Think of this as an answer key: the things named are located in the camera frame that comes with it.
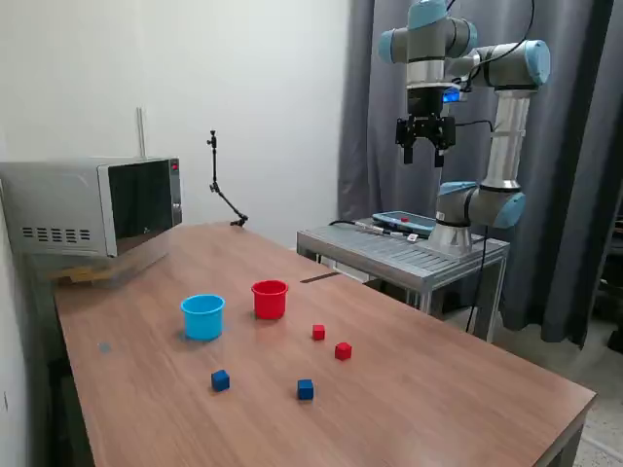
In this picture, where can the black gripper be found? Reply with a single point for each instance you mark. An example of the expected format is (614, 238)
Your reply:
(426, 104)

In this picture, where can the blue cube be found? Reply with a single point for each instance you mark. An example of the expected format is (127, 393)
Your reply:
(305, 390)
(220, 381)

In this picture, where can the silver blue UR5e robot arm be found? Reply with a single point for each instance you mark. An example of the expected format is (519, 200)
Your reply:
(508, 141)

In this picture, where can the blue teach pendant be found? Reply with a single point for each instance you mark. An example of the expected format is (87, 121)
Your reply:
(404, 221)

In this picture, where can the grey metal robot stand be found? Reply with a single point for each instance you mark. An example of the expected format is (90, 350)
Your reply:
(389, 253)

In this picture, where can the dark grey curtain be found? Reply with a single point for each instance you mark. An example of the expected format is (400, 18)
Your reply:
(574, 170)

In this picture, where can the dark flat strip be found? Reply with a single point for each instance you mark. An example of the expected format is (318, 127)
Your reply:
(318, 278)

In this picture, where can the red cube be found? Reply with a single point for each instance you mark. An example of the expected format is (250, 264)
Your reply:
(318, 333)
(343, 351)

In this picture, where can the red plastic cup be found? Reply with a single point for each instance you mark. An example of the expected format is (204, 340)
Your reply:
(269, 304)

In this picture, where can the black equipment by curtain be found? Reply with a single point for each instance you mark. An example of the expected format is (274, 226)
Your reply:
(615, 287)

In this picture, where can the blue plastic cup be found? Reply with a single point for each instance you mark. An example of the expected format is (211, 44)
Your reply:
(202, 323)

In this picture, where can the silver microwave oven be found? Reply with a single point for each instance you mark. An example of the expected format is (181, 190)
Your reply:
(63, 204)

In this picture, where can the wooden board stack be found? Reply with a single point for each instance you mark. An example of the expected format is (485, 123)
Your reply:
(73, 276)

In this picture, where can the blue-lit wrist camera box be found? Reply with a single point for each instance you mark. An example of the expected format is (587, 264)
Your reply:
(453, 95)

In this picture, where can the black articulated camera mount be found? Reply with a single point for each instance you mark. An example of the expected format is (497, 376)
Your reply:
(214, 165)

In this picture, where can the white wall rod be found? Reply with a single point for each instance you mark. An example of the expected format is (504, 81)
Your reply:
(140, 131)

